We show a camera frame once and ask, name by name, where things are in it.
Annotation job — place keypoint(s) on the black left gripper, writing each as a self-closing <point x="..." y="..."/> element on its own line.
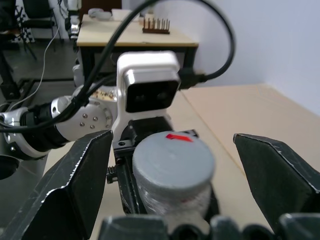
<point x="150" y="126"/>

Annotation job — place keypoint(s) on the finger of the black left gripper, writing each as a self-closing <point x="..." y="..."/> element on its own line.
<point x="214" y="200"/>

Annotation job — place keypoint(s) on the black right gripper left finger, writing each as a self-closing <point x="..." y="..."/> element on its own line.
<point x="72" y="185"/>

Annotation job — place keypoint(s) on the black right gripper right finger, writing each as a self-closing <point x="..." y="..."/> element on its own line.
<point x="275" y="175"/>

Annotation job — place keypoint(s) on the clear jar with contents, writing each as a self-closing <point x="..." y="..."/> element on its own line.
<point x="175" y="202"/>

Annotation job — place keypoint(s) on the grey capped cylindrical jar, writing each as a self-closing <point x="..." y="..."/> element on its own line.
<point x="172" y="162"/>

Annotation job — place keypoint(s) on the dark rounded object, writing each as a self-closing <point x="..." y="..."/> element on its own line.
<point x="7" y="167"/>

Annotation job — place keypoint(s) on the wooden desk in background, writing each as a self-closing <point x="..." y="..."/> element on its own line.
<point x="135" y="37"/>

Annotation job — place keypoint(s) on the white silver background robot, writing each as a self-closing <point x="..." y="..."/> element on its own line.
<point x="73" y="25"/>

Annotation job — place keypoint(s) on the black office chair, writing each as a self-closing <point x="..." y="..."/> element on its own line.
<point x="37" y="23"/>

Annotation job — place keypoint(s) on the dark wooden peg rack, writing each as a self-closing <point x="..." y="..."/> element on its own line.
<point x="156" y="26"/>

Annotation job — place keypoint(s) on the white bowl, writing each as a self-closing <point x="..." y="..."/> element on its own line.
<point x="94" y="12"/>
<point x="103" y="16"/>

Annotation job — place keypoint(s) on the white square container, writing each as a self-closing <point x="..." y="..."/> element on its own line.
<point x="120" y="13"/>

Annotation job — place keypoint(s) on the black metal floor frame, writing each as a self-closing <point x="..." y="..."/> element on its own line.
<point x="8" y="82"/>

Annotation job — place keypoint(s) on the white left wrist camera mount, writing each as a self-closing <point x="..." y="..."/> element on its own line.
<point x="147" y="67"/>

